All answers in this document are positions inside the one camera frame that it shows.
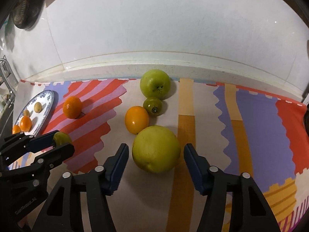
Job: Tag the copper strainer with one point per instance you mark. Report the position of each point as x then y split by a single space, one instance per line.
20 9

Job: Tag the orange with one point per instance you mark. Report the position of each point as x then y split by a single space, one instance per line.
136 120
72 107
25 123
16 129

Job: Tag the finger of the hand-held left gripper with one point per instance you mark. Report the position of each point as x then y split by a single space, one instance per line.
60 153
42 141

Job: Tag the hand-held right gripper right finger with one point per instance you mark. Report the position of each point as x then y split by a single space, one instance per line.
193 169

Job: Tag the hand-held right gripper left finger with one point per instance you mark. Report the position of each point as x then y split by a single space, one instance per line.
118 169

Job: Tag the colourful patterned tablecloth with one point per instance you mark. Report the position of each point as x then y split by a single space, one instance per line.
253 130

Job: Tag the small brown fruit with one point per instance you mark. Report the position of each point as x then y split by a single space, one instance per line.
37 107
26 113

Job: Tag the blue rimmed white plate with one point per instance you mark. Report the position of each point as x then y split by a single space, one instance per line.
47 101

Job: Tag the green apple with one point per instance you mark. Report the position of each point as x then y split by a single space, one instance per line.
156 149
155 84

